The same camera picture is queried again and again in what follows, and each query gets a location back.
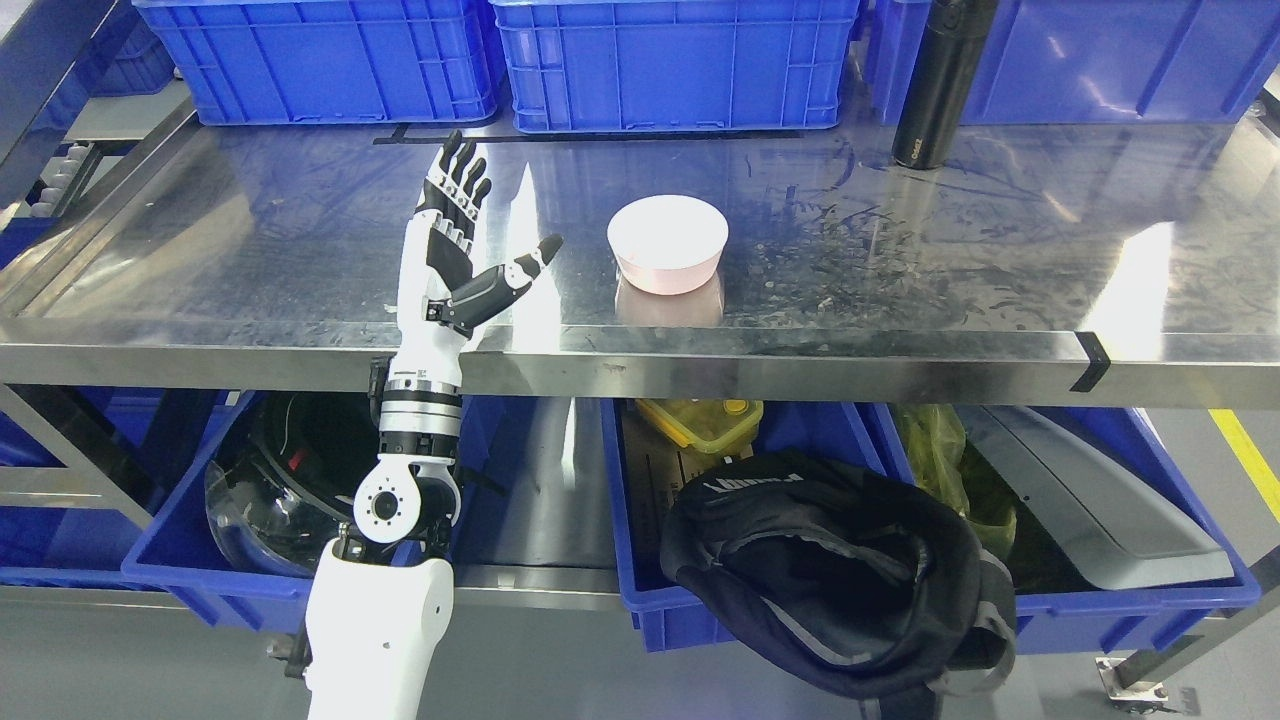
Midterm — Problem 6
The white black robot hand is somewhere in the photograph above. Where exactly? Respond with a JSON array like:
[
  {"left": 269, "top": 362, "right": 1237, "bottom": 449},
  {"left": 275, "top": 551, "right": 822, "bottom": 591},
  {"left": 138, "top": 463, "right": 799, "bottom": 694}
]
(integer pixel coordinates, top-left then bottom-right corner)
[{"left": 390, "top": 131, "right": 564, "bottom": 386}]

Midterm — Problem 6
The pink ikea bowl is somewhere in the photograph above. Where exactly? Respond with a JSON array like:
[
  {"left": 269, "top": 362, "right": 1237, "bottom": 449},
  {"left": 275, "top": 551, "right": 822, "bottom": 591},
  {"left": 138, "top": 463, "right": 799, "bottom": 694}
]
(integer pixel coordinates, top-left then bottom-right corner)
[{"left": 605, "top": 193, "right": 730, "bottom": 296}]

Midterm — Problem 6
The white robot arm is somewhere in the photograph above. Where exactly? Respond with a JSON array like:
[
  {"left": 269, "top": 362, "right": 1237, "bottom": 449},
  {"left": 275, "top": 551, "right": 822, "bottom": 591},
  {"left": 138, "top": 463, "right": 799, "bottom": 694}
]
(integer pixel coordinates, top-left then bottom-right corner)
[{"left": 303, "top": 352, "right": 462, "bottom": 719}]

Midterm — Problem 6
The blue crate top middle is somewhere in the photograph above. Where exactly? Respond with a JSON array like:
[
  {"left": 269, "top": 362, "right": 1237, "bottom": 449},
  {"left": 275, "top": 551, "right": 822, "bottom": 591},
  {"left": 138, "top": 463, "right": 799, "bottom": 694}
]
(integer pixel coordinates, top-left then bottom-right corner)
[{"left": 492, "top": 1, "right": 865, "bottom": 135}]

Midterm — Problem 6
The blue crate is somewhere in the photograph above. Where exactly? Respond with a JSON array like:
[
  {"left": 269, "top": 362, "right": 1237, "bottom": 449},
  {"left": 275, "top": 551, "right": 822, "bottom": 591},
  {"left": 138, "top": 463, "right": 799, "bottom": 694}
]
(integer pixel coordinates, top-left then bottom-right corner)
[
  {"left": 134, "top": 1, "right": 506, "bottom": 126},
  {"left": 492, "top": 1, "right": 865, "bottom": 135},
  {"left": 867, "top": 0, "right": 1280, "bottom": 127}
]

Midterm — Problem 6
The yellow food container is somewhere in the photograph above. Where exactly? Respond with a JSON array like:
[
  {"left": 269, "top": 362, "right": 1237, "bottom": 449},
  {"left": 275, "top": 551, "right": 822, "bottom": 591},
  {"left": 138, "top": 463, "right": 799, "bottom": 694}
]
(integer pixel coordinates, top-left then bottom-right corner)
[{"left": 635, "top": 398, "right": 765, "bottom": 457}]

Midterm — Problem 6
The blue crate top left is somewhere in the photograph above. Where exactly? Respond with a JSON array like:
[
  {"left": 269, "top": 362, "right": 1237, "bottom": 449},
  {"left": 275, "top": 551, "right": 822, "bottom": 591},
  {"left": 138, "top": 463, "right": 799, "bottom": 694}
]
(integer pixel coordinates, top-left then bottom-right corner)
[{"left": 134, "top": 1, "right": 506, "bottom": 126}]

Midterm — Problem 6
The blue bin lower left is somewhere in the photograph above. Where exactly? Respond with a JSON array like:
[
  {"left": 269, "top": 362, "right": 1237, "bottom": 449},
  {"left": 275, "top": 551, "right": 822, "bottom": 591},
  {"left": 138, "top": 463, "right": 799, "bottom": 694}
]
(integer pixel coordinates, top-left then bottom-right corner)
[{"left": 122, "top": 389, "right": 500, "bottom": 635}]

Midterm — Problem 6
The blue bin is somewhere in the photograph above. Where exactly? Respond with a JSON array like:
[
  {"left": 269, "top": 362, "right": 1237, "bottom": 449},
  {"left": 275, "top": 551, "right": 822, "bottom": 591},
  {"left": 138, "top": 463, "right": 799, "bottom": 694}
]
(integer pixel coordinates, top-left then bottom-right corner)
[
  {"left": 122, "top": 389, "right": 500, "bottom": 635},
  {"left": 602, "top": 398, "right": 1262, "bottom": 655}
]

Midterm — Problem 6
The black cap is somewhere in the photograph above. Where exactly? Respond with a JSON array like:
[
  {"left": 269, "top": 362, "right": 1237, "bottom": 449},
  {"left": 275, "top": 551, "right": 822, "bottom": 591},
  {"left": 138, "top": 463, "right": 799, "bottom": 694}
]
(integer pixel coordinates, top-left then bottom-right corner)
[{"left": 659, "top": 448, "right": 1018, "bottom": 719}]

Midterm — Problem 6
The yellow plastic bag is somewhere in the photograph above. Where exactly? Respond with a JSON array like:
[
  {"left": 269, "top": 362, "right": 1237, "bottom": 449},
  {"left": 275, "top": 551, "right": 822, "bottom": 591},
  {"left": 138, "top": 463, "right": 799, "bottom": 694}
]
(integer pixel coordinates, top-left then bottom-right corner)
[{"left": 890, "top": 404, "right": 1018, "bottom": 560}]

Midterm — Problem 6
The black thermos bottle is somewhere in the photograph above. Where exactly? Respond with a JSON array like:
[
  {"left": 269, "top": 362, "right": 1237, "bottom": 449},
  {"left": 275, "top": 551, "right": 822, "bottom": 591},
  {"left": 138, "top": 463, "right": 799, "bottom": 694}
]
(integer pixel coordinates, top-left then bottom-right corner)
[{"left": 892, "top": 1, "right": 998, "bottom": 170}]

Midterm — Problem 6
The blue crate top right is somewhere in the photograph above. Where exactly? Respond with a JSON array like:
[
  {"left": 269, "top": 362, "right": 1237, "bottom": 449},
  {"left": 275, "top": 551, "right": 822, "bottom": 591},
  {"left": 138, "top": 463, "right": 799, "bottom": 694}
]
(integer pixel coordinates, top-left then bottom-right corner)
[{"left": 867, "top": 0, "right": 1280, "bottom": 127}]

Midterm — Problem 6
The black tape strip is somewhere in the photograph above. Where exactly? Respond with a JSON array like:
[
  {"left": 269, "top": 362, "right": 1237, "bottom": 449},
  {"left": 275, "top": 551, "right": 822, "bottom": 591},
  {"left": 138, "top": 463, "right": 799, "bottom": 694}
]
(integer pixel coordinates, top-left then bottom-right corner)
[{"left": 1069, "top": 331, "right": 1112, "bottom": 395}]

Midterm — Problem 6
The grey plastic panel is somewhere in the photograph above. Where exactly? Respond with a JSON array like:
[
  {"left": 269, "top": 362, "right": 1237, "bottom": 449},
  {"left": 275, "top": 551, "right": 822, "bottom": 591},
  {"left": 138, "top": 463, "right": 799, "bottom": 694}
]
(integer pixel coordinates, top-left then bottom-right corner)
[{"left": 955, "top": 405, "right": 1234, "bottom": 591}]

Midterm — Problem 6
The blue bin lower right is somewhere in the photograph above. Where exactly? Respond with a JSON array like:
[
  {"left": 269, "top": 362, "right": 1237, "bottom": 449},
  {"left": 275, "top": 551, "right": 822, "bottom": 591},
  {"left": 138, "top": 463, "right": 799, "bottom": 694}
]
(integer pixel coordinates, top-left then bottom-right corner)
[{"left": 602, "top": 398, "right": 1262, "bottom": 655}]

